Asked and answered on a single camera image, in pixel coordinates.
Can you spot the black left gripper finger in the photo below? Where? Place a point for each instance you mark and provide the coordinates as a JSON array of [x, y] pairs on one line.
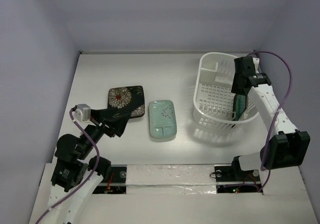
[[114, 114], [119, 126]]

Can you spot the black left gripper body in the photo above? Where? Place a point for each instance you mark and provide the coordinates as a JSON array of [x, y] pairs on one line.
[[101, 122]]

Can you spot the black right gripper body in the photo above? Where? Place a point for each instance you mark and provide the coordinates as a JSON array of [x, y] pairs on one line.
[[240, 88]]

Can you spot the small black floral plate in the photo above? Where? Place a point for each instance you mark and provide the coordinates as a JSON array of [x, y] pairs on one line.
[[122, 97]]

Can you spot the black teal square plate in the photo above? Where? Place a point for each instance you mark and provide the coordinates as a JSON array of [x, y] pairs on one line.
[[240, 104]]

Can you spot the pale green plate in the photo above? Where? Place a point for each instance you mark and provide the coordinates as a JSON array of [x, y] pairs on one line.
[[162, 118]]

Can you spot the large black floral plate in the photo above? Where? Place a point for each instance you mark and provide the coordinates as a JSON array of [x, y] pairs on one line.
[[136, 109]]

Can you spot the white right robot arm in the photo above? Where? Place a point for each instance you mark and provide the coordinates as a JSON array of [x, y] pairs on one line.
[[285, 145]]

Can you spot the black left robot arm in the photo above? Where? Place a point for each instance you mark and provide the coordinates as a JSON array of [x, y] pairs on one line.
[[79, 167]]

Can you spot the white plastic dish rack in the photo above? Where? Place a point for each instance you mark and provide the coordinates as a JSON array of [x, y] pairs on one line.
[[213, 100]]

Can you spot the silver taped front panel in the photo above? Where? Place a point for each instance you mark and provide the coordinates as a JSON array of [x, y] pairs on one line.
[[170, 179]]

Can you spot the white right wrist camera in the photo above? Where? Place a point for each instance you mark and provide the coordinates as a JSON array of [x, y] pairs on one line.
[[256, 62]]

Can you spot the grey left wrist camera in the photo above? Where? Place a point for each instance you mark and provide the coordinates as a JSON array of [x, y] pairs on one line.
[[81, 112]]

